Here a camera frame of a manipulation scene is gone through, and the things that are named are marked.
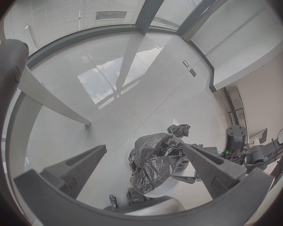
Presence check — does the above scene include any window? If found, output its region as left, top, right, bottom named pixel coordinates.
left=0, top=0, right=227, bottom=66

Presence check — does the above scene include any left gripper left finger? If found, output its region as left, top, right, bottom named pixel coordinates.
left=40, top=144, right=108, bottom=199

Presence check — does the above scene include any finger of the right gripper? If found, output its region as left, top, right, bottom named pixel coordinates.
left=172, top=175, right=202, bottom=185

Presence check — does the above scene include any grey padded white chair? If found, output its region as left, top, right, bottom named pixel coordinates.
left=0, top=39, right=91, bottom=174

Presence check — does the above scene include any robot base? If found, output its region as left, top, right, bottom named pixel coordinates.
left=103, top=188, right=187, bottom=215

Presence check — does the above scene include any black plastic bag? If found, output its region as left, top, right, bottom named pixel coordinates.
left=128, top=124, right=199, bottom=196

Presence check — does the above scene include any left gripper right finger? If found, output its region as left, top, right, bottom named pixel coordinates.
left=183, top=144, right=247, bottom=201

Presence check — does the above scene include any white trash bin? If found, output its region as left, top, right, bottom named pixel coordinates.
left=125, top=147, right=181, bottom=199

